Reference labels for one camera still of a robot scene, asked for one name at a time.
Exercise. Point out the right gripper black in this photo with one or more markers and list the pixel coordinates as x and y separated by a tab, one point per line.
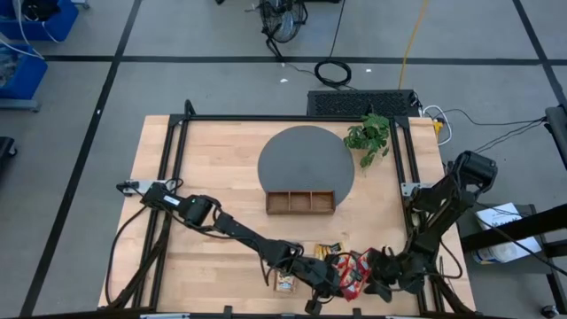
383	272

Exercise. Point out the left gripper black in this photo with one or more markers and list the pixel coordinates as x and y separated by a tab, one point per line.
316	274

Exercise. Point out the red strawberry tea bag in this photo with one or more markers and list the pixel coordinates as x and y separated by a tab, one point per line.
364	266
350	279

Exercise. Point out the orange mango tea bag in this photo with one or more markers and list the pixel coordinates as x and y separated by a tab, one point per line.
336	248
321	251

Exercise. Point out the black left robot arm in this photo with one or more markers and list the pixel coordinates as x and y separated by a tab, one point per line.
239	228

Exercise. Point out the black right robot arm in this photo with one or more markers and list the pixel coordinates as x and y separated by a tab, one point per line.
443	201

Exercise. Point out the beige vanilla cinnamon tea bag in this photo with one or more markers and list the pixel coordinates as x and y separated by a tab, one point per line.
285	282

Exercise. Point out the wooden three-compartment tray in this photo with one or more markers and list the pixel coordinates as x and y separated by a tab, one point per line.
301	203

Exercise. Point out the grey round placemat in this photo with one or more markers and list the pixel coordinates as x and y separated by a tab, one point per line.
305	159

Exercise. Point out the white paper booklet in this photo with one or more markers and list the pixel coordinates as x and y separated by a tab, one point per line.
496	215

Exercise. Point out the green leafy plant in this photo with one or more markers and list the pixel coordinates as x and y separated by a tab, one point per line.
370	135

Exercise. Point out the yellow plug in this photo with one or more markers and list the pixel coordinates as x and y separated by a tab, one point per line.
437	126

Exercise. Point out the black beam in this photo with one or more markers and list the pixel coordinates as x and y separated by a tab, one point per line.
531	223

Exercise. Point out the black perforated computer case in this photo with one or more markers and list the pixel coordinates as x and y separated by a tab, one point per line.
359	103

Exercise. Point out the black floor fan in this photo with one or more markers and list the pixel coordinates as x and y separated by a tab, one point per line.
283	20

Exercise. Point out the blue plastic bin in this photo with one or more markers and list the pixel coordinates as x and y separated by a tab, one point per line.
66	20
35	71

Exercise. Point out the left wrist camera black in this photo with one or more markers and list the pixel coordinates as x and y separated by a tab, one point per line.
313	305

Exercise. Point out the black aluminium table frame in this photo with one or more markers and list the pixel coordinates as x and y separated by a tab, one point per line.
283	118

